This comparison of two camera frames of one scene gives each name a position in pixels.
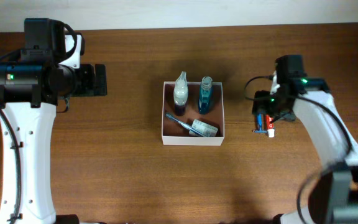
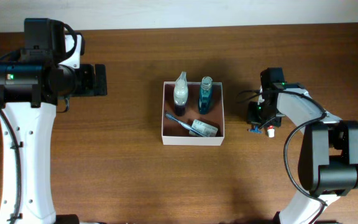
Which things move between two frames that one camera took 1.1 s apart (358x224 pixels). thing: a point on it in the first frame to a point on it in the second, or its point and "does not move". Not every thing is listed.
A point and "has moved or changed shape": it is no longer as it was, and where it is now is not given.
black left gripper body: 100,79 does not move
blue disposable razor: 260,121 has moved or changed shape
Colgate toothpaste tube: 270,126 does not move
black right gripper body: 263,104 to 253,115
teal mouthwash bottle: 206,94 does not move
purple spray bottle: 180,94 does not move
